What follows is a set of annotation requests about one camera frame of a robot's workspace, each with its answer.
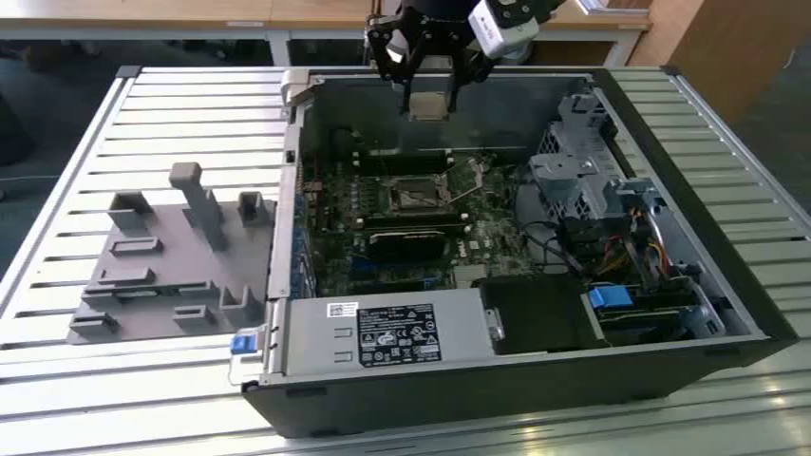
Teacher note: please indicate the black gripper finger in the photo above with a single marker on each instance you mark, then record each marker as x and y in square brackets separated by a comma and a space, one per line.
[387, 52]
[475, 57]

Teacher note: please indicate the silver CPU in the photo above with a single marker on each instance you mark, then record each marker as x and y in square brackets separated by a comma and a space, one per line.
[431, 107]

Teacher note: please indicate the CPU socket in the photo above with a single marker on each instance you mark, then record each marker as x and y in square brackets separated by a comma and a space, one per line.
[413, 195]

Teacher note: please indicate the wooden desk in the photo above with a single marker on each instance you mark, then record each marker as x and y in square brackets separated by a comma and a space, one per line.
[317, 12]
[127, 12]

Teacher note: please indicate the white paper stack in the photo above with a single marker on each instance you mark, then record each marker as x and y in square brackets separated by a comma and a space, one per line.
[593, 5]

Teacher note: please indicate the black chair base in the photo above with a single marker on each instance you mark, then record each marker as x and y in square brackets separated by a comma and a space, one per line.
[210, 47]

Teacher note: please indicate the silver metal drive cage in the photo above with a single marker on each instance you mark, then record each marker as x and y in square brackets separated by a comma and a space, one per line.
[558, 185]

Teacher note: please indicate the green motherboard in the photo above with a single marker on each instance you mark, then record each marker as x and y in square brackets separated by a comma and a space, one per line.
[494, 237]

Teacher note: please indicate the wooden cabinet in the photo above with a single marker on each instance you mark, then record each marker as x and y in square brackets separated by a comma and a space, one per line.
[729, 47]

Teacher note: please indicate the black graphics card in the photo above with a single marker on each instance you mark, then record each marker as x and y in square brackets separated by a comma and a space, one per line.
[406, 244]

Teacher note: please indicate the silver chipset heatsink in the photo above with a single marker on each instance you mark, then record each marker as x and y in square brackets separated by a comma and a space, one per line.
[469, 274]

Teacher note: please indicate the grey parts rack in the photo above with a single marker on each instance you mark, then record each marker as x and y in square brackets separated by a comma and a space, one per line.
[178, 247]

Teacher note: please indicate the black plastic shroud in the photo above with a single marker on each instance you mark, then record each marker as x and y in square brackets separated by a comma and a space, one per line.
[539, 313]

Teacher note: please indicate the blue disk carrier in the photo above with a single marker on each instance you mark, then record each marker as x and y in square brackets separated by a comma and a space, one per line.
[609, 299]

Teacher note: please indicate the silver power supply unit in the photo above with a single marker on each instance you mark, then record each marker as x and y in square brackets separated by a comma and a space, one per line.
[311, 332]

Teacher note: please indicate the green RAM stick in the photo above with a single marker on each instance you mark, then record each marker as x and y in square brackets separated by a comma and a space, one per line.
[159, 290]

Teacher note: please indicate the blue case latch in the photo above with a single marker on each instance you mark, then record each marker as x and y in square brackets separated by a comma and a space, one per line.
[245, 344]

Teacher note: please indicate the black PC case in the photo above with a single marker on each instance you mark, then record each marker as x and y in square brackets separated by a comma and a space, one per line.
[443, 404]

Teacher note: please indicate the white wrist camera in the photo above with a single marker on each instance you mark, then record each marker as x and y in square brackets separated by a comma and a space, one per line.
[501, 26]

